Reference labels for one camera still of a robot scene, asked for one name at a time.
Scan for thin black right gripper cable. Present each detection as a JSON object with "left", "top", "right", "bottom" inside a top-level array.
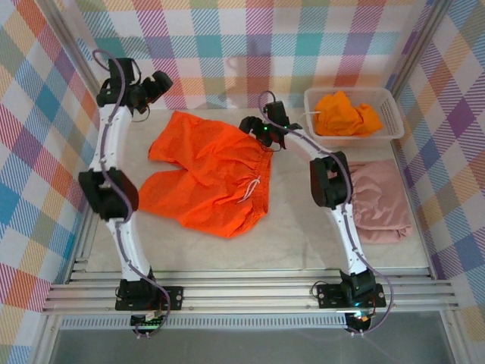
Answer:
[{"left": 269, "top": 131, "right": 288, "bottom": 153}]

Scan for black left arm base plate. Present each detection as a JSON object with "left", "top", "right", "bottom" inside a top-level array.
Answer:
[{"left": 115, "top": 286, "right": 185, "bottom": 312}]

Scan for aluminium corner post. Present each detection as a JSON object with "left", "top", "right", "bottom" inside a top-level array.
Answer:
[
  {"left": 45, "top": 0, "right": 128, "bottom": 126},
  {"left": 384, "top": 0, "right": 455, "bottom": 102}
]

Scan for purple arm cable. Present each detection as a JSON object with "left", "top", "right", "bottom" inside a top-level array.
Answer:
[
  {"left": 258, "top": 90, "right": 395, "bottom": 337},
  {"left": 92, "top": 49, "right": 174, "bottom": 338}
]

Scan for aluminium side rail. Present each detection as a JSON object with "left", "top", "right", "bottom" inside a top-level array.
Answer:
[
  {"left": 390, "top": 143, "right": 435, "bottom": 280},
  {"left": 66, "top": 112, "right": 128, "bottom": 284}
]

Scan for pink shorts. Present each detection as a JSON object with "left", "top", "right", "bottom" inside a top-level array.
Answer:
[{"left": 346, "top": 158, "right": 413, "bottom": 244}]

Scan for red-orange shorts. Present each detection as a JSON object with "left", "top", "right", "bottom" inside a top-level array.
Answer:
[{"left": 138, "top": 109, "right": 274, "bottom": 239}]

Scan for aluminium mounting rail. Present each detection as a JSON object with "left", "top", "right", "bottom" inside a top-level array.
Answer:
[{"left": 41, "top": 269, "right": 458, "bottom": 316}]

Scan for yellow-orange shorts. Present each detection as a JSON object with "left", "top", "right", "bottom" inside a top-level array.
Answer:
[{"left": 302, "top": 90, "right": 383, "bottom": 138}]

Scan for white plastic basket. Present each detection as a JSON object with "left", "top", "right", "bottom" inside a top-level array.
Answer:
[{"left": 302, "top": 87, "right": 405, "bottom": 148}]

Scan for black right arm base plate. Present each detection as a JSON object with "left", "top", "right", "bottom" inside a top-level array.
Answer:
[{"left": 316, "top": 283, "right": 387, "bottom": 310}]

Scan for white slotted cable duct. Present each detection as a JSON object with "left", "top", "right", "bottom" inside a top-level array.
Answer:
[{"left": 60, "top": 317, "right": 349, "bottom": 330}]

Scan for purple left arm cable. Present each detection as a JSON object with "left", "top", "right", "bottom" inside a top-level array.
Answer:
[{"left": 92, "top": 49, "right": 174, "bottom": 338}]

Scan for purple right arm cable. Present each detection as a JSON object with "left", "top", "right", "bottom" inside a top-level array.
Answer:
[{"left": 258, "top": 90, "right": 395, "bottom": 337}]

